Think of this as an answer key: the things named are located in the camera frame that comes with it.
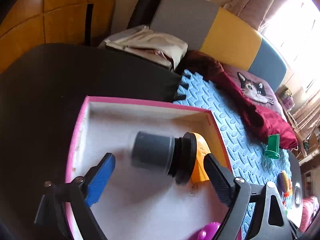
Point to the dark red folded blanket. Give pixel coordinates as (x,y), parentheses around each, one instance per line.
(261,121)

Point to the wooden wardrobe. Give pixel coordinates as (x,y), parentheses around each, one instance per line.
(30,23)

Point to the pink shallow cardboard box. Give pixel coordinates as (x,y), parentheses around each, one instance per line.
(138,203)

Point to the orange linked cubes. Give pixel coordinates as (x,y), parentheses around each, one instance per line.
(288,188)

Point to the black grey cylinder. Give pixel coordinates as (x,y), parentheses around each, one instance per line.
(175,157)

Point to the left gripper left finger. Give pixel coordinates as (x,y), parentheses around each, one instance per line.
(97,178)

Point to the blue foam puzzle mat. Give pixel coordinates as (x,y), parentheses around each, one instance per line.
(245,152)

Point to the wooden side table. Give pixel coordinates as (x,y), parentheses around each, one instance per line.
(304,119)

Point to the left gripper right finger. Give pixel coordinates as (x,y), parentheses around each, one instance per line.
(221,178)

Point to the yellow oval perforated object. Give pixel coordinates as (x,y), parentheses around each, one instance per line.
(281,179)

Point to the orange toy car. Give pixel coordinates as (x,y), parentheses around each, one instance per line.
(202,149)

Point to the beige canvas bag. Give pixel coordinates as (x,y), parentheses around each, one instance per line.
(162,49)

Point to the black rolled mat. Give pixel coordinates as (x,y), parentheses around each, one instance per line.
(143,13)

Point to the purple box on table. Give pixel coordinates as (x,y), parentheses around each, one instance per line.
(287,99)

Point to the cat print pillow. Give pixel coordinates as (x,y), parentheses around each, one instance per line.
(255,88)

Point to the grey yellow blue headboard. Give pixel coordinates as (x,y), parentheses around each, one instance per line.
(209,28)

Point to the magenta plastic cup toy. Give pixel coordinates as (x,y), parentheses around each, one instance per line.
(206,232)

